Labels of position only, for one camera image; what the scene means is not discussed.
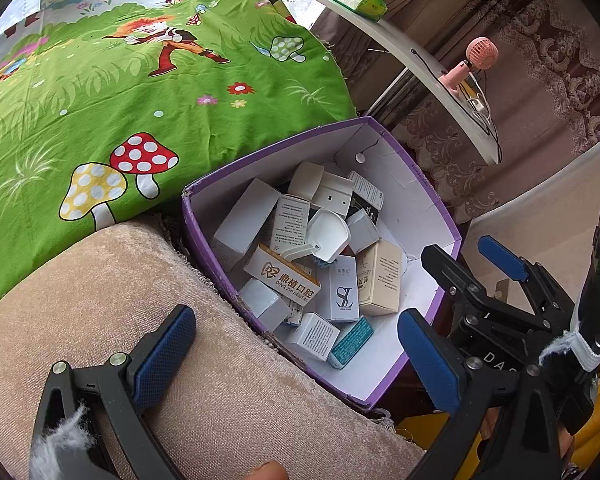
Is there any plain white cube box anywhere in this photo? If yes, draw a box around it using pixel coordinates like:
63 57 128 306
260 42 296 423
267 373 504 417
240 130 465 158
346 208 381 255
238 278 292 334

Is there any white box grey monogram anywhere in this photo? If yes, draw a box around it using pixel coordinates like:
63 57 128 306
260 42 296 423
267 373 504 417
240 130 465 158
327 254 361 324

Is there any white plastic scoop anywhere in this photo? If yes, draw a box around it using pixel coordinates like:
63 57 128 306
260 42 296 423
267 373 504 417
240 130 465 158
279 208 351 267

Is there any person's left hand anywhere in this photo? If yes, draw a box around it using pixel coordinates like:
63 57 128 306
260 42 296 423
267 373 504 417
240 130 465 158
241 461 288 480

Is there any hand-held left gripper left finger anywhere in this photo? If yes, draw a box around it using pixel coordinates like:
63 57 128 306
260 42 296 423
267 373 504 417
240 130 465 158
30 305 197 480

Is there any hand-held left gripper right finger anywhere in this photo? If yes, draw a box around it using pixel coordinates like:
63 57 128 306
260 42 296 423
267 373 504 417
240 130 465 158
397 308 563 480

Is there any beige plush cushion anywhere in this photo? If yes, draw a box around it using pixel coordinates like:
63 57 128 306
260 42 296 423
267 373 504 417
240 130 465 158
0 220 426 480

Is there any small black white-label box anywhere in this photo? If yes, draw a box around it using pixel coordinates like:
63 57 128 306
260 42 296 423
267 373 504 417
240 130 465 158
348 170 385 212

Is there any teal cardboard box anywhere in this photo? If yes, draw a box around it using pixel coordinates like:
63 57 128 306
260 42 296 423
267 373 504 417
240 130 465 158
328 315 375 370

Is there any cream cardboard box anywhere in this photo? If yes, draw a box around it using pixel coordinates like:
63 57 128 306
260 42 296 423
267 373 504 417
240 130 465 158
357 239 403 317

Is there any white plastic tray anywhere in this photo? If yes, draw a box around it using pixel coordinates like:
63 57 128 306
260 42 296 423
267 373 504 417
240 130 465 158
311 172 355 219

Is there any white frayed strap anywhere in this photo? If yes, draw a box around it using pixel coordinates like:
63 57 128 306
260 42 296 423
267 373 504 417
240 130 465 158
539 330 600 376
29 402 97 480

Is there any white charger with cable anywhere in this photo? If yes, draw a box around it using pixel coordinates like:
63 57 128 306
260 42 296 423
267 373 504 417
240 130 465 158
460 72 496 131

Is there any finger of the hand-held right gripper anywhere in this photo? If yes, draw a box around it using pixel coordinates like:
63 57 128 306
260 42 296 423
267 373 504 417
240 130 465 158
477 235 577 332
421 244 551 347

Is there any white curved shelf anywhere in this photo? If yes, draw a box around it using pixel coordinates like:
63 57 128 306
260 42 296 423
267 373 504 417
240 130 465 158
287 0 501 166

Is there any white cube box printed label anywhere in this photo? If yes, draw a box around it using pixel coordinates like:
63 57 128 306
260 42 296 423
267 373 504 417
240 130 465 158
285 312 341 363

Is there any purple cardboard box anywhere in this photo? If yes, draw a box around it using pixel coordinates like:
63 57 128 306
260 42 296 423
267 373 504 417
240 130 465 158
181 116 463 411

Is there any metal shelf leg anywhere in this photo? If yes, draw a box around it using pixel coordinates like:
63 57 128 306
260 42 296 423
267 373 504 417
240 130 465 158
362 65 423 123

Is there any white gold tooth-logo box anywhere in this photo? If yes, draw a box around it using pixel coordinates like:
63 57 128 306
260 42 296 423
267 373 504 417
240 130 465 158
243 243 322 307

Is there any brown patterned curtain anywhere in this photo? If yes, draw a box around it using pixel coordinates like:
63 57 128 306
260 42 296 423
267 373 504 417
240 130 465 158
310 0 600 223

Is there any green cartoon printed blanket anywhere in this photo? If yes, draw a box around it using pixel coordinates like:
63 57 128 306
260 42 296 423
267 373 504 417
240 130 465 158
0 0 358 318

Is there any pink desk fan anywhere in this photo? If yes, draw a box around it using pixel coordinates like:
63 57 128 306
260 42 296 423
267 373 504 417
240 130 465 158
439 36 501 88

